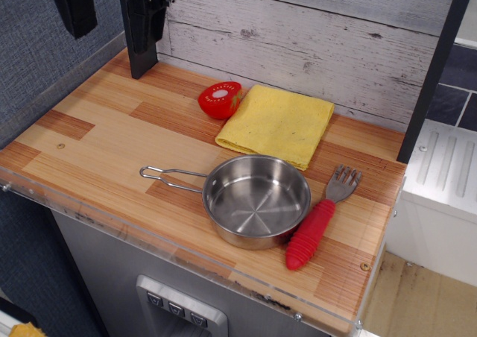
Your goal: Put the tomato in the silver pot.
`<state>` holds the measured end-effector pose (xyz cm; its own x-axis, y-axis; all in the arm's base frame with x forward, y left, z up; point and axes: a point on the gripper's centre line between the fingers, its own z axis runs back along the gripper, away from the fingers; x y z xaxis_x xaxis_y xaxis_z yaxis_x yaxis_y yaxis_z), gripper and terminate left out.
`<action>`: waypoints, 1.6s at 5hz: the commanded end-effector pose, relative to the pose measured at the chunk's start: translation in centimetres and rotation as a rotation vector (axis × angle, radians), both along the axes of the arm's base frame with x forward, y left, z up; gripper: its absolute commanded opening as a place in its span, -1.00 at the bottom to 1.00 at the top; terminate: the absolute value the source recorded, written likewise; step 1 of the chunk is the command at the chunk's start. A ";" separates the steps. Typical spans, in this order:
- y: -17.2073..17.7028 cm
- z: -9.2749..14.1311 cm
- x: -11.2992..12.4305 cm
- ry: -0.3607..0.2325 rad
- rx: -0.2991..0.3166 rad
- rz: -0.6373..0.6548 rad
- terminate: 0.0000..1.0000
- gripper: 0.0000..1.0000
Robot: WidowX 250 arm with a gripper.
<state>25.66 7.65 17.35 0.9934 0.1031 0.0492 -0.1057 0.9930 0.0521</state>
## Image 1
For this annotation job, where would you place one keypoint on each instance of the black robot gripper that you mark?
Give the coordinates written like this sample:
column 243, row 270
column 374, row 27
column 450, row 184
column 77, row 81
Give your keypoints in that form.
column 143, row 19

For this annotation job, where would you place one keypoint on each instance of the red toy tomato half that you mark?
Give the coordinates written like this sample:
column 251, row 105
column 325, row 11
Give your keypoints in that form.
column 221, row 100

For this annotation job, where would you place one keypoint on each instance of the stainless steel pot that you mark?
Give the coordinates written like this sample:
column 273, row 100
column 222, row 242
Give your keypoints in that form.
column 255, row 202

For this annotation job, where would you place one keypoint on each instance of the yellow object bottom left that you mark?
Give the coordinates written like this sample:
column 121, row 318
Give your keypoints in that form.
column 26, row 330

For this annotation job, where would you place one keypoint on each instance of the yellow folded cloth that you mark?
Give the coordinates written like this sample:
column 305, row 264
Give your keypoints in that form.
column 277, row 123

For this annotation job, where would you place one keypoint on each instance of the grey toy cabinet front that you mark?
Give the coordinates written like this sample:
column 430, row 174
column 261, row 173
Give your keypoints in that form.
column 109, row 267

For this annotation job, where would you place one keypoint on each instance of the silver button panel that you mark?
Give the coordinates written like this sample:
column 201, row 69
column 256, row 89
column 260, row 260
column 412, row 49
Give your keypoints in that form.
column 169, row 312

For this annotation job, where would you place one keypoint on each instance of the white toy sink unit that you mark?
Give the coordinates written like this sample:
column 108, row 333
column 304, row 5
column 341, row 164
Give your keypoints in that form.
column 434, row 220

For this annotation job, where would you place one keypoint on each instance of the dark grey left post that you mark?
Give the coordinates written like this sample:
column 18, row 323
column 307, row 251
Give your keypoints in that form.
column 141, row 63

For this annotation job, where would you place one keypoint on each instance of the dark grey post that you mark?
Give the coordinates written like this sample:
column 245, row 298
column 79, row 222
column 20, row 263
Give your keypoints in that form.
column 444, row 46
column 141, row 63

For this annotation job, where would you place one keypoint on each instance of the red-handled metal fork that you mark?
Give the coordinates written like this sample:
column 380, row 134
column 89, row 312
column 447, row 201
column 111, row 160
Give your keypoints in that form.
column 305, row 240

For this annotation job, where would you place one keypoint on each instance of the dark grey right post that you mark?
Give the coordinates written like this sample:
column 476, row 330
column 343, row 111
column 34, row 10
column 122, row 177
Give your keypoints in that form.
column 444, row 46

